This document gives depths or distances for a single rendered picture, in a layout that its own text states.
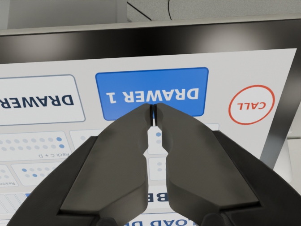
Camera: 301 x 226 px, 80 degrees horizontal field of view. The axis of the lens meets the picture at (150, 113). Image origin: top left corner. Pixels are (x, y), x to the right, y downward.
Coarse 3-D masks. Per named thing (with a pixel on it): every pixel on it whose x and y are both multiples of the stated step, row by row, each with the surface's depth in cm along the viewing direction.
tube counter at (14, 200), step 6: (12, 192) 22; (18, 192) 22; (24, 192) 22; (30, 192) 22; (0, 198) 22; (6, 198) 22; (12, 198) 22; (18, 198) 22; (24, 198) 22; (0, 204) 23; (6, 204) 23; (12, 204) 23; (18, 204) 23; (0, 210) 24; (6, 210) 24; (12, 210) 24
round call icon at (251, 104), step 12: (240, 84) 15; (252, 84) 15; (264, 84) 15; (276, 84) 15; (240, 96) 16; (252, 96) 16; (264, 96) 16; (276, 96) 16; (228, 108) 17; (240, 108) 17; (252, 108) 17; (264, 108) 17; (228, 120) 17; (240, 120) 17; (252, 120) 17; (264, 120) 17
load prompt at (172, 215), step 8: (144, 216) 25; (152, 216) 25; (160, 216) 25; (168, 216) 25; (176, 216) 25; (0, 224) 25; (128, 224) 26; (136, 224) 26; (144, 224) 26; (152, 224) 26; (160, 224) 26; (168, 224) 26; (176, 224) 26; (184, 224) 26; (192, 224) 26
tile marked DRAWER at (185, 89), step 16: (96, 80) 15; (112, 80) 15; (128, 80) 15; (144, 80) 15; (160, 80) 15; (176, 80) 15; (192, 80) 15; (208, 80) 15; (112, 96) 16; (128, 96) 16; (144, 96) 16; (160, 96) 16; (176, 96) 16; (192, 96) 16; (112, 112) 17; (128, 112) 17; (192, 112) 17
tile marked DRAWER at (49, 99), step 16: (0, 80) 15; (16, 80) 15; (32, 80) 15; (48, 80) 15; (64, 80) 15; (0, 96) 16; (16, 96) 16; (32, 96) 16; (48, 96) 16; (64, 96) 16; (80, 96) 16; (0, 112) 16; (16, 112) 16; (32, 112) 16; (48, 112) 16; (64, 112) 16; (80, 112) 17
